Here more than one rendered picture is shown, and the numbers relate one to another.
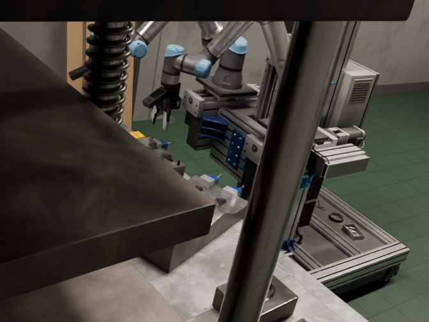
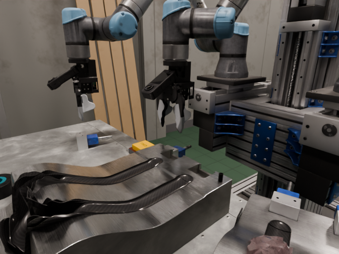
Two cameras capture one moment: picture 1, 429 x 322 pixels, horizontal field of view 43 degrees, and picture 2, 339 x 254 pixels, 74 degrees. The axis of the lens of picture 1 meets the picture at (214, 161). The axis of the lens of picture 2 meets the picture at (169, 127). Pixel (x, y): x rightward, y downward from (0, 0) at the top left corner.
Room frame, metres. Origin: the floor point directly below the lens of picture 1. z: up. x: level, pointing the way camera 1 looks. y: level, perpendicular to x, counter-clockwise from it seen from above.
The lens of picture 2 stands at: (1.47, 0.21, 1.16)
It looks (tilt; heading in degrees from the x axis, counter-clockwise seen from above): 19 degrees down; 5
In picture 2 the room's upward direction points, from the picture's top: straight up
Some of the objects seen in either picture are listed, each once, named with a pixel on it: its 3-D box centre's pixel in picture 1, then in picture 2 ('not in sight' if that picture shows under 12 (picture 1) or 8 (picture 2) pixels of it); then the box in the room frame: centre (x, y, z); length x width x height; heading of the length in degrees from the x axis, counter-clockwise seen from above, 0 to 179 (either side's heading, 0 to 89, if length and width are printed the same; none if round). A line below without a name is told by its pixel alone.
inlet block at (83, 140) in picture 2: not in sight; (95, 138); (2.26, 0.57, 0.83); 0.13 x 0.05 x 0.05; 118
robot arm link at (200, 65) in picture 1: (197, 65); (213, 24); (2.15, 0.15, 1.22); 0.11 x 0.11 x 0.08; 78
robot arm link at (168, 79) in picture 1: (169, 77); (174, 53); (2.16, 0.25, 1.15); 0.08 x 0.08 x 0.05
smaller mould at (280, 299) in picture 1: (255, 300); not in sight; (1.27, -0.21, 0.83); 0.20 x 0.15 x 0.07; 135
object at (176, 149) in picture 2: (163, 144); (178, 151); (2.18, 0.24, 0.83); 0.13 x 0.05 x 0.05; 141
